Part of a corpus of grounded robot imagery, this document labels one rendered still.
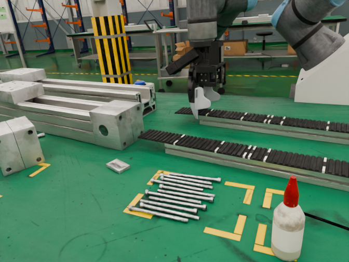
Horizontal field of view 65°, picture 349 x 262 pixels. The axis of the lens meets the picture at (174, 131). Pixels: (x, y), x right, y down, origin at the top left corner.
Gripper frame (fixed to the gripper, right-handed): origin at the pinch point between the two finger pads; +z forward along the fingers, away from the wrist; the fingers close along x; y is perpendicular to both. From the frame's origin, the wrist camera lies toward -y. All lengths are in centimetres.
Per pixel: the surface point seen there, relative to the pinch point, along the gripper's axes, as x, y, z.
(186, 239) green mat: -42.5, 18.2, 3.3
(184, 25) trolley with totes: 268, -149, -9
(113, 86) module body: 2.3, -34.1, -4.7
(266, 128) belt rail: -1.3, 19.9, 2.2
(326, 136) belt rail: -1.3, 33.7, 2.1
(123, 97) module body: -5.0, -23.9, -3.7
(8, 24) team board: 252, -514, -30
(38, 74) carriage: 2, -76, -7
